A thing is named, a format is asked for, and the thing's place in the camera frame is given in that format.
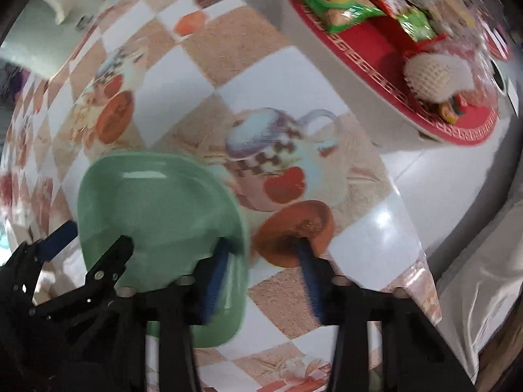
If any small green snack packet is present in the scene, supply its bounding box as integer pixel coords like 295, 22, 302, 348
398, 9, 438, 42

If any green plate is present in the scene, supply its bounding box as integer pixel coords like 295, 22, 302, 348
77, 151, 251, 349

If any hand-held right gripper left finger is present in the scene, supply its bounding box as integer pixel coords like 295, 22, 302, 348
110, 238, 236, 392

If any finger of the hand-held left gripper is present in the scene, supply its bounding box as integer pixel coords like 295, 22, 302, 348
35, 235, 134, 324
8, 220, 79, 291

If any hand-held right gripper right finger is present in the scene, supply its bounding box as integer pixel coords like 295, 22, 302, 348
295, 240, 475, 392

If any printed checkered tablecloth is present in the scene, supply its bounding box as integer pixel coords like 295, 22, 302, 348
0, 0, 444, 392

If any fruit in white foam net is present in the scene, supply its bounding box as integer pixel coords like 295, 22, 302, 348
404, 53, 477, 104

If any beige sofa cushion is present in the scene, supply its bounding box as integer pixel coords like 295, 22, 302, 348
435, 200, 523, 381

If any red round tray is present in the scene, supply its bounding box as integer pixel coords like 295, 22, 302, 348
282, 0, 501, 148

